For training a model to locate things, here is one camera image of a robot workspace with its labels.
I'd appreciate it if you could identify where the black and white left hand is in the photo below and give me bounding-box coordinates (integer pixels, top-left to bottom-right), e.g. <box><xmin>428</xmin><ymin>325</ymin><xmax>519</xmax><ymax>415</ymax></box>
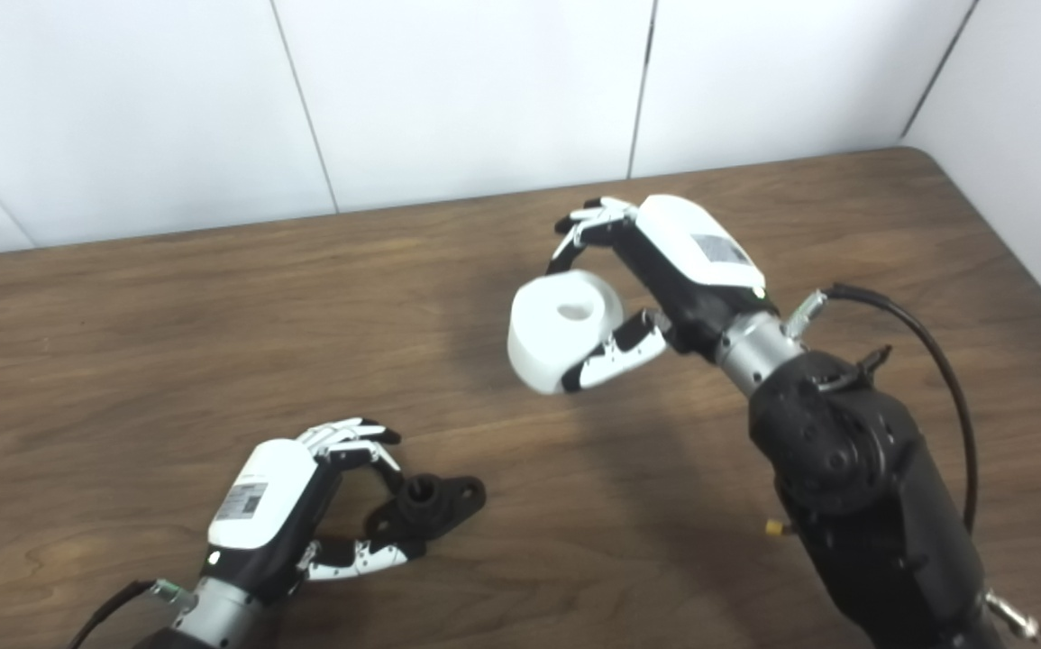
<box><xmin>205</xmin><ymin>417</ymin><xmax>427</xmax><ymax>601</ymax></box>

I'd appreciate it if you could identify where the black and white right hand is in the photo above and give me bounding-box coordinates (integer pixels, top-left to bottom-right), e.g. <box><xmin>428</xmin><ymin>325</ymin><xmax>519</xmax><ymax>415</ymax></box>
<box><xmin>545</xmin><ymin>194</ymin><xmax>781</xmax><ymax>395</ymax></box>

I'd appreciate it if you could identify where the round white plastic piece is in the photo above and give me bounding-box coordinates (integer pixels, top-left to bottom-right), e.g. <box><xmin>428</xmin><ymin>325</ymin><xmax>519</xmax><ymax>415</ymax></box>
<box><xmin>507</xmin><ymin>270</ymin><xmax>626</xmax><ymax>395</ymax></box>

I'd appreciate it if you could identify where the black flanged holder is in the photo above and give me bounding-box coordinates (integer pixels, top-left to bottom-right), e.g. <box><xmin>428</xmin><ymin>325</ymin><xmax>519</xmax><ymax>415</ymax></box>
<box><xmin>364</xmin><ymin>473</ymin><xmax>488</xmax><ymax>547</ymax></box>

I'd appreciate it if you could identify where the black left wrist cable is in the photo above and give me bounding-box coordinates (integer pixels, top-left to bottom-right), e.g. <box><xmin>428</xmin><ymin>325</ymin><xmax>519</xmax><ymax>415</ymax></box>
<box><xmin>65</xmin><ymin>580</ymin><xmax>198</xmax><ymax>649</ymax></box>

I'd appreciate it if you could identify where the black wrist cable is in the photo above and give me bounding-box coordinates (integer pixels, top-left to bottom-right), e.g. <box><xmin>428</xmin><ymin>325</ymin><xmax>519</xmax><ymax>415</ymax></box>
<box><xmin>786</xmin><ymin>283</ymin><xmax>979</xmax><ymax>533</ymax></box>
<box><xmin>65</xmin><ymin>580</ymin><xmax>198</xmax><ymax>649</ymax></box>

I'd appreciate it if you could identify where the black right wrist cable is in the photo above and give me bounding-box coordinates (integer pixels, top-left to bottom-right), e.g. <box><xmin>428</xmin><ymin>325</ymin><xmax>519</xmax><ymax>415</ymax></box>
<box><xmin>786</xmin><ymin>283</ymin><xmax>979</xmax><ymax>533</ymax></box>

